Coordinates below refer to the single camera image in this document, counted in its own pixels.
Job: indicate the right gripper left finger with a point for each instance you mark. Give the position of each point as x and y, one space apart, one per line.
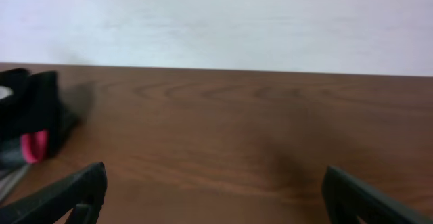
81 195

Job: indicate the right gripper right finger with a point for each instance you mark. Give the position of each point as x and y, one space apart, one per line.
349 200

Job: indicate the black shorts red waistband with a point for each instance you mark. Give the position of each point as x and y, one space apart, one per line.
29 148

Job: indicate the black t-shirt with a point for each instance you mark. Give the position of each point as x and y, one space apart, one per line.
31 103

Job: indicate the grey folded shorts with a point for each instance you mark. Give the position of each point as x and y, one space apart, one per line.
9 180

